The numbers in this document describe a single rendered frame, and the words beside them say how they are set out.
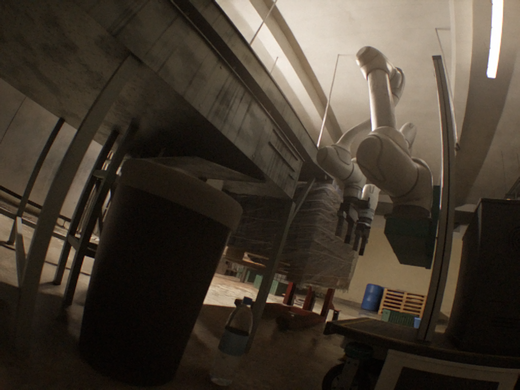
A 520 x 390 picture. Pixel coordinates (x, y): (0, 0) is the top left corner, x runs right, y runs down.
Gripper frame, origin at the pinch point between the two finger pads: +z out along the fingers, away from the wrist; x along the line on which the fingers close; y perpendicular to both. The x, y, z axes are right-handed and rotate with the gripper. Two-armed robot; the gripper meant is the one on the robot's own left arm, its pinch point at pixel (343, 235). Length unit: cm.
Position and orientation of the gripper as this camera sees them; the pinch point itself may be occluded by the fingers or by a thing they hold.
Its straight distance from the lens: 114.8
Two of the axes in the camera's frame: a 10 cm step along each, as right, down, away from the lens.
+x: -5.7, -4.0, -7.1
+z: -3.0, 9.1, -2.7
